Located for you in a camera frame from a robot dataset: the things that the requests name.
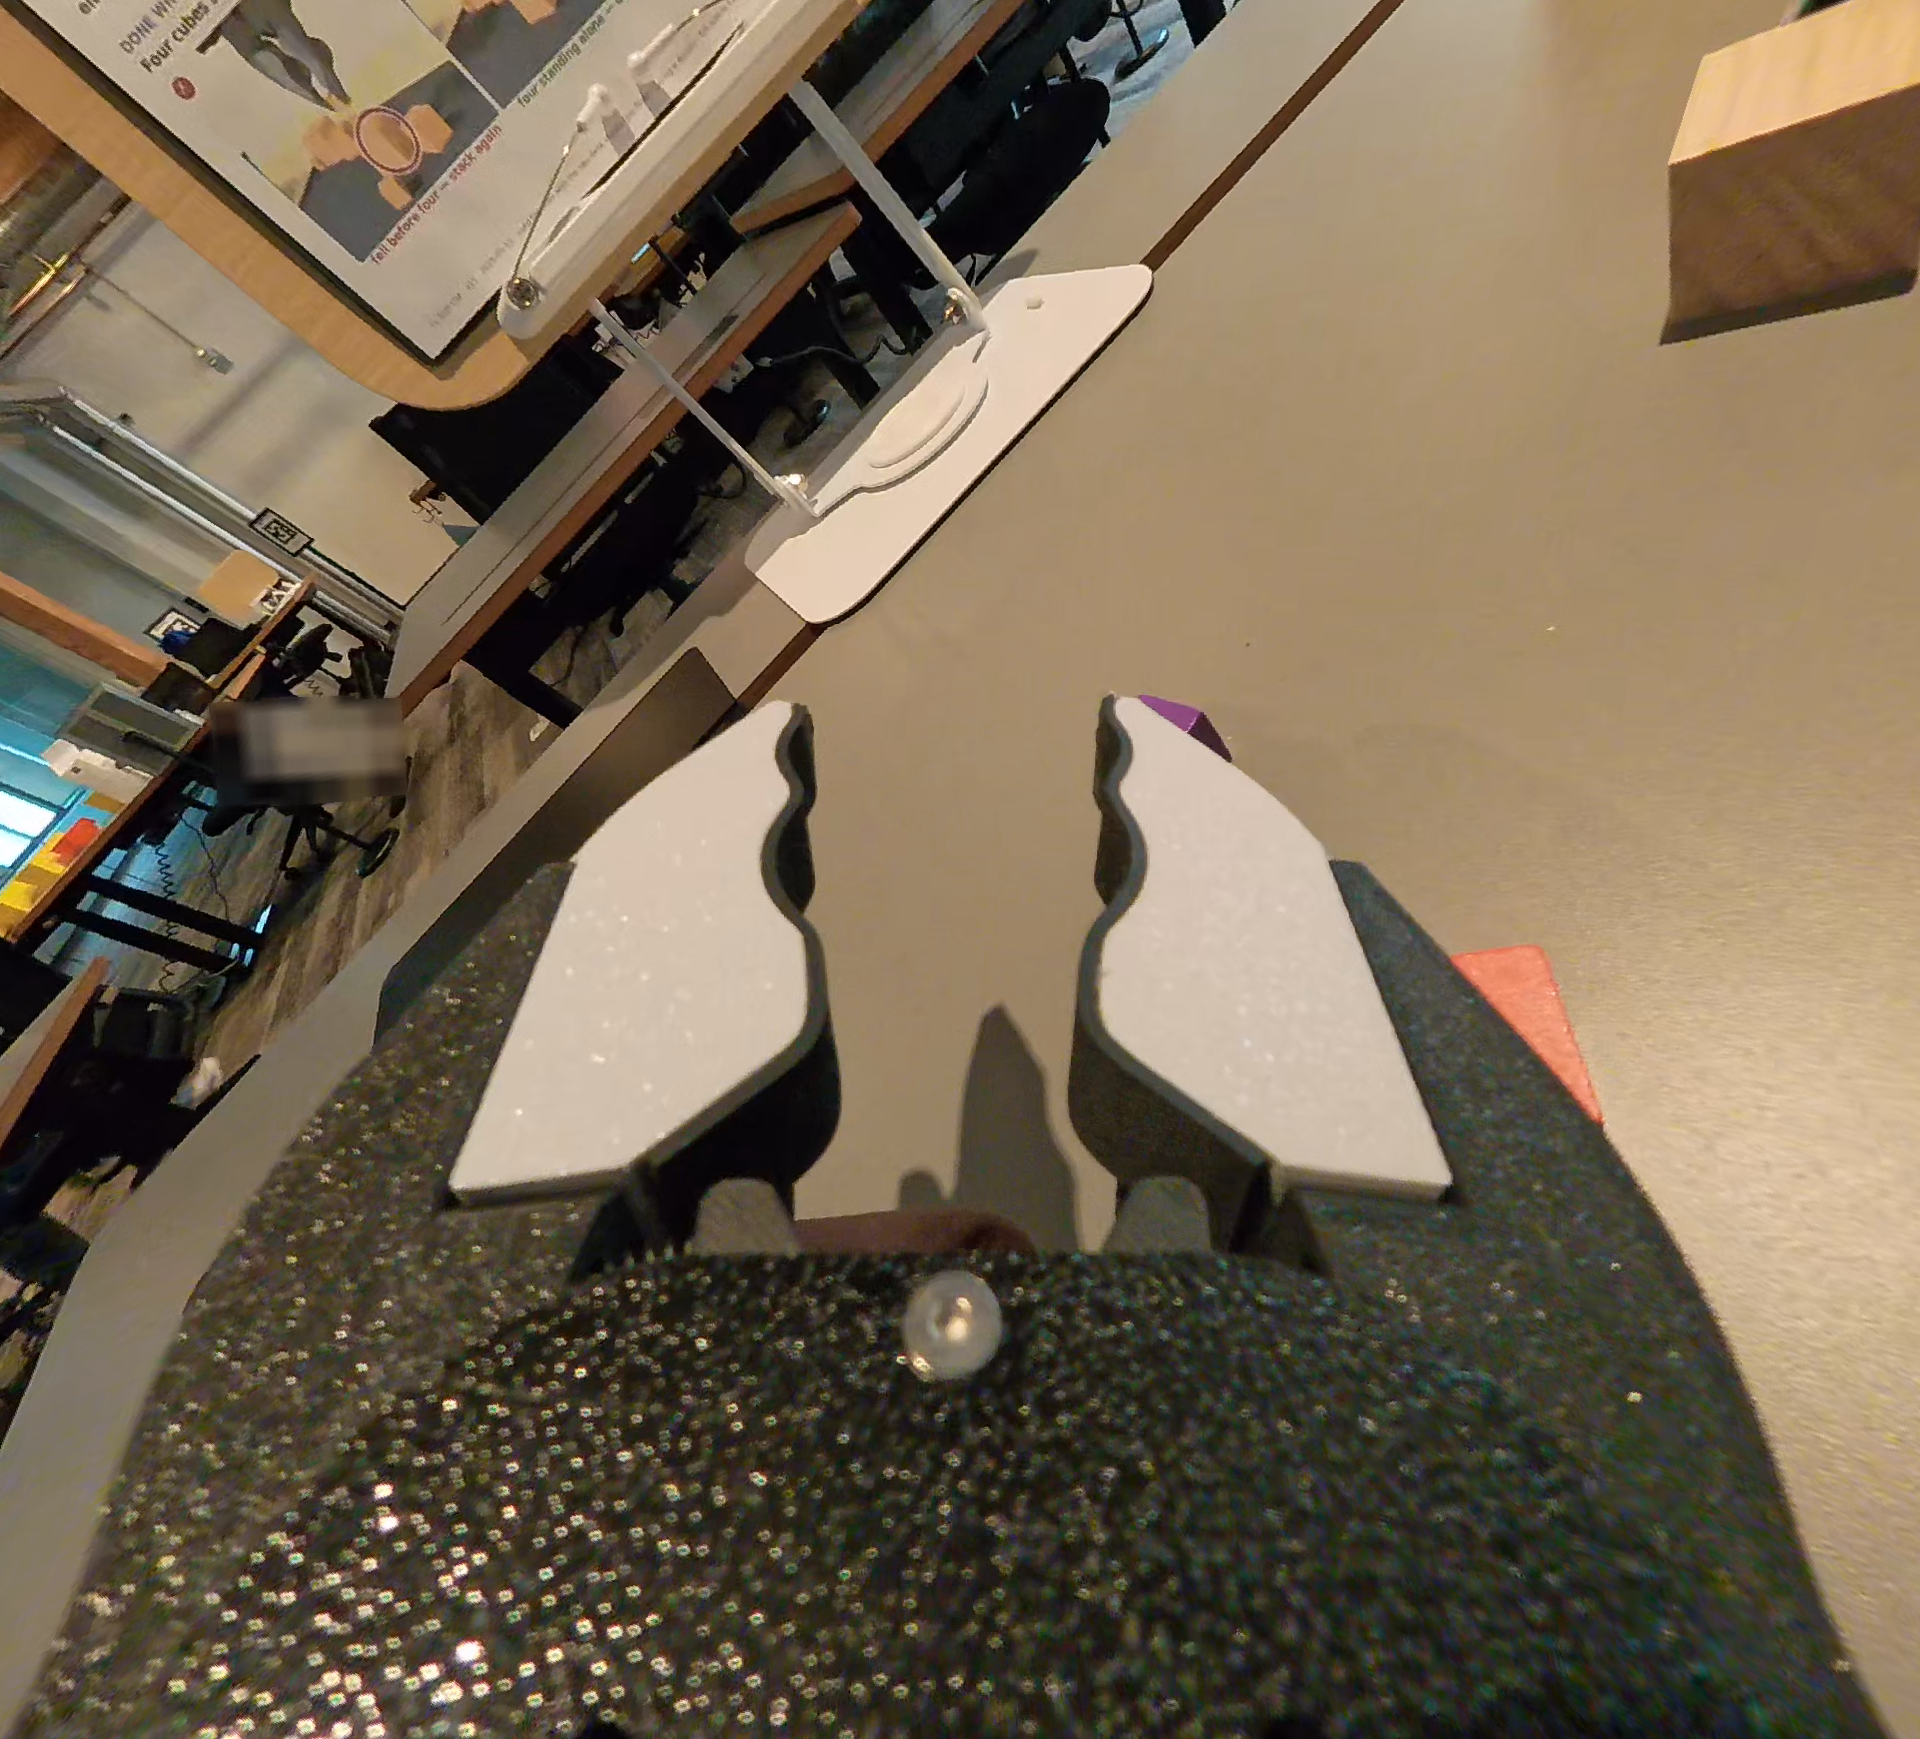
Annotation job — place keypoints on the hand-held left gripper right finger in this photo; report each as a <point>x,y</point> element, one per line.
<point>1260,990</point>

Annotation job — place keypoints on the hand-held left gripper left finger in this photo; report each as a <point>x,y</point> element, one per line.
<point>661,974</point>

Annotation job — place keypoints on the small natural wooden cube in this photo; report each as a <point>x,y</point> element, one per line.
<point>1801,165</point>

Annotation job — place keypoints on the small purple wooden cube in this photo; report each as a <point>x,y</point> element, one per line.
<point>1192,724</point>

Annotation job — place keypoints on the red wooden cube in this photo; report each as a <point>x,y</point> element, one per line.
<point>1522,1004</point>

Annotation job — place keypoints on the black office chair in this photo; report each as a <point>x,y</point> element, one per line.
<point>322,824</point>

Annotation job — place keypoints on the white document stand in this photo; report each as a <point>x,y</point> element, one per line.
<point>1035,329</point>

